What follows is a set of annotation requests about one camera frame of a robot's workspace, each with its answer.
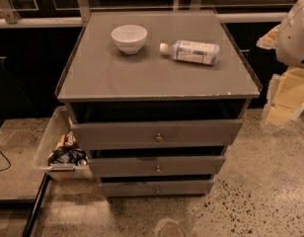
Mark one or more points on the grey bottom drawer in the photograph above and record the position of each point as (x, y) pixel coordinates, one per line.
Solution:
(148, 189)

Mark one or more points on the clear plastic water bottle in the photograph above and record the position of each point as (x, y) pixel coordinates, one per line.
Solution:
(191, 51)

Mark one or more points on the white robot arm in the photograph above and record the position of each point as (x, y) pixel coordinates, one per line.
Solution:
(290, 42)

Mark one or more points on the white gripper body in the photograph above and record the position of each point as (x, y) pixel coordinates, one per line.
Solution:
(295, 41)

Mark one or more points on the grey top drawer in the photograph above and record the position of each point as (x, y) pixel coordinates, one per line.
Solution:
(156, 134)

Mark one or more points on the brown snack bag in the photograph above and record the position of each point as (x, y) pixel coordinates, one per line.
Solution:
(67, 140)

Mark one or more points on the metal railing frame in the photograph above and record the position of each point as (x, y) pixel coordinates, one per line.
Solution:
(71, 13)

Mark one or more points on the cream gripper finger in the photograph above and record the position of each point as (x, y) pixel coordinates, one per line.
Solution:
(269, 40)
(278, 110)

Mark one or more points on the clear plastic storage bin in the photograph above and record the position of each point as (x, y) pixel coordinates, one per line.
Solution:
(58, 125)

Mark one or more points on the grey drawer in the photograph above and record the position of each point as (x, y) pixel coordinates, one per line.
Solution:
(156, 166)
(148, 189)
(156, 134)

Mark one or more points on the silver soda can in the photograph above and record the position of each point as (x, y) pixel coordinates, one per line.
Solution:
(82, 162)

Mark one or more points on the white ceramic bowl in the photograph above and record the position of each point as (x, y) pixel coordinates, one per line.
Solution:
(129, 38)

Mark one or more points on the grey middle drawer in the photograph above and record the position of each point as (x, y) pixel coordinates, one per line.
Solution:
(156, 166)

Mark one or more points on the blue snack bag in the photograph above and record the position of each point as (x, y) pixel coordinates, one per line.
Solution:
(66, 156)

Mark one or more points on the grey drawer cabinet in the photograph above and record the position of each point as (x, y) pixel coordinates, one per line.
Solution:
(102, 84)

